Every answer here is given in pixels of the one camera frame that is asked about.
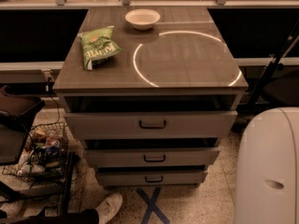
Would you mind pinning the bottom grey drawer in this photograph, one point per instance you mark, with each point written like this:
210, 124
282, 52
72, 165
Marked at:
151, 178

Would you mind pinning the black office chair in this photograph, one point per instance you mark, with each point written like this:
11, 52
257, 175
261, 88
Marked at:
269, 92

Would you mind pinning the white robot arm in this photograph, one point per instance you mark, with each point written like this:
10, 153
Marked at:
267, 176

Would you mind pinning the grey drawer cabinet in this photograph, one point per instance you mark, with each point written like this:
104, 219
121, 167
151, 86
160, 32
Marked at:
181, 64

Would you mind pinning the white sneaker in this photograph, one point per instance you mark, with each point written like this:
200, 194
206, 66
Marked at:
109, 207

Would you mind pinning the wire basket with snacks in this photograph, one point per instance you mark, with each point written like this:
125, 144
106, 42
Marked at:
44, 155

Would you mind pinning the dark brown chair left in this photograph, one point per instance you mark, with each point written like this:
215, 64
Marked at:
17, 114

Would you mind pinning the top grey drawer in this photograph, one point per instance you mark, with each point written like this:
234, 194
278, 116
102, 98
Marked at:
150, 125

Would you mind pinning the middle grey drawer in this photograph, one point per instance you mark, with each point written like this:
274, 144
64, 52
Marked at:
151, 157

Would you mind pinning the grey drawer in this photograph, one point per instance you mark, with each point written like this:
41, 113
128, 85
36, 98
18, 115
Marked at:
151, 157
150, 125
151, 178

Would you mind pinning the green kettle chips bag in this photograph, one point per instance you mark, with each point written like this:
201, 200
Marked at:
98, 46

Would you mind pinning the white paper bowl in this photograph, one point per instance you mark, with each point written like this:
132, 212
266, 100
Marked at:
142, 19

